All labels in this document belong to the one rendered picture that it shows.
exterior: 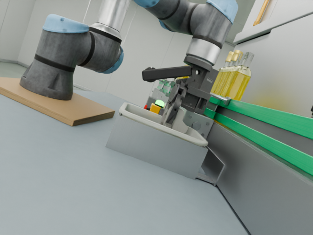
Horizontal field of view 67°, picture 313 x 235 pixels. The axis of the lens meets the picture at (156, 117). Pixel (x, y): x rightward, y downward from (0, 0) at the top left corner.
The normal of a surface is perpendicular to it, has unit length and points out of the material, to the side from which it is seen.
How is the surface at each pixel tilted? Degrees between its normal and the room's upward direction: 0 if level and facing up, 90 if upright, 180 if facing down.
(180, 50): 90
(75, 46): 92
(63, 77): 74
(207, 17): 90
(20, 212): 0
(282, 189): 90
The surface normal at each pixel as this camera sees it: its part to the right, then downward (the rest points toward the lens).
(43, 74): 0.20, -0.07
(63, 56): 0.57, 0.37
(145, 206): 0.38, -0.92
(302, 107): -0.92, -0.37
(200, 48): -0.36, -0.01
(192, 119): 0.06, 0.17
